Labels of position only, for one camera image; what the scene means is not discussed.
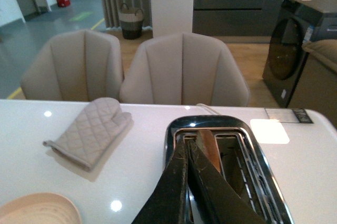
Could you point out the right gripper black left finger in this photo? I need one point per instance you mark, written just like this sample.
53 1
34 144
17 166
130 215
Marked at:
167 203

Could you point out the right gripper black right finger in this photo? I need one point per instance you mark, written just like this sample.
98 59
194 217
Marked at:
215 198

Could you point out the bread slice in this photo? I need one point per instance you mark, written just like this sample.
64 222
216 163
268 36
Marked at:
207 143

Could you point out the chrome two-slot toaster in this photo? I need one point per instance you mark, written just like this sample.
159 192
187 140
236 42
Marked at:
242 162

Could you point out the grey quilted oven mitt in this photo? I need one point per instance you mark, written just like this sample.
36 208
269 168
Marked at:
92 132

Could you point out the black and white label card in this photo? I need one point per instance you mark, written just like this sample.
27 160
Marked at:
289 115

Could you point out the beige round plate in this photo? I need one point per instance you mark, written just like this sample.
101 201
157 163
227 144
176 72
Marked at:
45 207

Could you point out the beige chair right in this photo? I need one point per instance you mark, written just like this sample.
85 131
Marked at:
184 69

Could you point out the beige chair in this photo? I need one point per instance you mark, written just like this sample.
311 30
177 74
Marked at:
184 69
80 65

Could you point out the beige chair left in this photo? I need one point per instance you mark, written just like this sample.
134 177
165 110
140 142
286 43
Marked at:
80 65

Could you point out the woven two-tone basket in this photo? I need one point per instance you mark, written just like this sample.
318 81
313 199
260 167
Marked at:
131 21

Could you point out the dark grey counter cabinet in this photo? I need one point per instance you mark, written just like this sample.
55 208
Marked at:
237 5

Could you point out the dark front-load washing machine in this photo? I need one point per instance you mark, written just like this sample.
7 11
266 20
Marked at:
299 21

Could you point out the white pillar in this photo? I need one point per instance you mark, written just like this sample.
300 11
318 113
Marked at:
171 16

